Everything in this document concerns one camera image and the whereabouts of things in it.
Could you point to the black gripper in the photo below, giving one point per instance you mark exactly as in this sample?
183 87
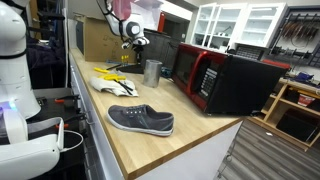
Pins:
138 49

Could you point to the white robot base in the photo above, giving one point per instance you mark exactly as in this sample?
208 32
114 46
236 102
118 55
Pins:
30 149

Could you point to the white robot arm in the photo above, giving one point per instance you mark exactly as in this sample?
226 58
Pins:
123 22

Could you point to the black wedge tool stand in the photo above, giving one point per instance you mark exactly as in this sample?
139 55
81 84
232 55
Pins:
136 69

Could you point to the grey metal cylinder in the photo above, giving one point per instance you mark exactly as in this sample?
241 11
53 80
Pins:
152 73

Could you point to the black foam panel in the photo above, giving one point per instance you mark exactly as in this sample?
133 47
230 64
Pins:
162 48

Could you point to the grey white cloth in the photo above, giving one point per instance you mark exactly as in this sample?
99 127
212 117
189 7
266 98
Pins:
112 86

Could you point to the large cardboard box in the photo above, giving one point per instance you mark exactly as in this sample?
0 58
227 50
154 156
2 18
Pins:
99 43

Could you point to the grey sneaker shoe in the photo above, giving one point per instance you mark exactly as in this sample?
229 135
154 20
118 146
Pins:
141 118

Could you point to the red black microwave oven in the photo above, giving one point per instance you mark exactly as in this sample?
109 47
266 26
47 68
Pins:
220 83

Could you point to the white glass-door cabinet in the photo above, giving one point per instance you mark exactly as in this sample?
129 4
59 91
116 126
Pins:
222 26

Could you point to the wooden shelf unit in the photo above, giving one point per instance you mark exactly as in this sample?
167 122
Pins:
292 112

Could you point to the yellow T-handle key in stand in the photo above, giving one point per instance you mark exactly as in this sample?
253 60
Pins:
122 60

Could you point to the yellow T-handle key on cloth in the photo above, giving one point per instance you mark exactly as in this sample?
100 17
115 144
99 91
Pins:
129 91

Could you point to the long yellow T-handle hex key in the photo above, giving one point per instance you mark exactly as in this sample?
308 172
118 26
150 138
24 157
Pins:
101 70

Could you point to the orange-handled clamp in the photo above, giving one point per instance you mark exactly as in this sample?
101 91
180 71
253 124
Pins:
69 97

